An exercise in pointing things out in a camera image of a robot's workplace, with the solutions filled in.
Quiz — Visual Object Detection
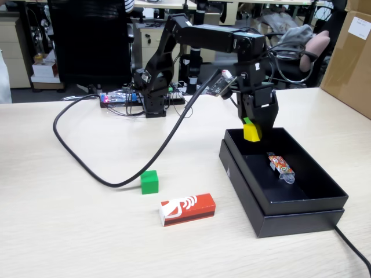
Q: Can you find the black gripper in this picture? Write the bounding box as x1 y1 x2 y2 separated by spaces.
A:
234 59 280 137

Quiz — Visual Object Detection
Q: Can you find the yellow wooden cube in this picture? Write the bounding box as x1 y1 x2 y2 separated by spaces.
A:
242 123 263 143

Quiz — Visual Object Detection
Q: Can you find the red and white carton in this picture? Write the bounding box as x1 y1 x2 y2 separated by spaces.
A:
158 193 217 227

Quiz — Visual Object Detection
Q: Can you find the green wooden cube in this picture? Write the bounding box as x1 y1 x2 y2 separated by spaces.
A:
140 170 159 195

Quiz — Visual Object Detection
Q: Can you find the large brown cardboard box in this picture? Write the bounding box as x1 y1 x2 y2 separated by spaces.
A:
320 10 371 119

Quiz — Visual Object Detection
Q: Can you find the black cardboard box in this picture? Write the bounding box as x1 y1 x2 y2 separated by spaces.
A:
224 127 349 217

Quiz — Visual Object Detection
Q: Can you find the black open box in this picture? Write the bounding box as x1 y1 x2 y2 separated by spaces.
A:
219 138 345 239

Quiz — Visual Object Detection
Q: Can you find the small brown cardboard box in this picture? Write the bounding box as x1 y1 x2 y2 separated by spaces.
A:
346 0 371 12

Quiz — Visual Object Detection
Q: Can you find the flat white box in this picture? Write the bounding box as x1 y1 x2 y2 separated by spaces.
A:
30 74 62 84

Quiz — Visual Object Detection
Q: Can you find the white box brown side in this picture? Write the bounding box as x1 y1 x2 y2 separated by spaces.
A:
31 60 59 78

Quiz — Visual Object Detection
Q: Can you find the black chair with armrests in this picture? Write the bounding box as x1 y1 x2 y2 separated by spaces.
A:
265 31 319 89

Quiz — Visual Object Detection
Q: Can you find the colourful candy tube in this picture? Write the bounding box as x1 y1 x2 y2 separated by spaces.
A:
266 152 296 185

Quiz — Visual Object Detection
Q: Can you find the black and white pole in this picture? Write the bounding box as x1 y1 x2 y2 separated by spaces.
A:
181 0 209 95

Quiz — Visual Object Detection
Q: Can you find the grey cloth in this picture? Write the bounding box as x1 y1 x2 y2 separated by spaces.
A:
278 24 315 60

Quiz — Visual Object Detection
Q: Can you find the pink cushion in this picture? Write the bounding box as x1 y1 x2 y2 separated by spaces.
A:
299 30 331 72

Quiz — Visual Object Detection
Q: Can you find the white shipping label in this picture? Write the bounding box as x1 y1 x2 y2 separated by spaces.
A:
347 16 371 41

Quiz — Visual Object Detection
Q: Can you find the beige drawer cabinet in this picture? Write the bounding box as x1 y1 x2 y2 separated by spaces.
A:
0 17 31 89

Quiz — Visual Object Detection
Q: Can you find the person in white clothing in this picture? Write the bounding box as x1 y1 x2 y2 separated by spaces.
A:
0 52 13 104

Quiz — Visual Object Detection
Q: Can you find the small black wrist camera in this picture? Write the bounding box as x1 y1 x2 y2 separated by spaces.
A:
206 69 236 99

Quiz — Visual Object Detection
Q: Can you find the beige pedestal cabinet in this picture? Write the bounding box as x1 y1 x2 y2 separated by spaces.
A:
202 13 223 27

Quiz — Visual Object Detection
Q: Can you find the controller board with wires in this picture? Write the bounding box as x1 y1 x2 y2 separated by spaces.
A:
100 86 186 110

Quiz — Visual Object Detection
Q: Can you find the thick black camera cable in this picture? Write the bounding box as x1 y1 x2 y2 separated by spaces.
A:
53 68 220 188

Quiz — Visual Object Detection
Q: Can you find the black power cable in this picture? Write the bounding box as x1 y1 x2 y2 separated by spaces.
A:
225 94 371 272

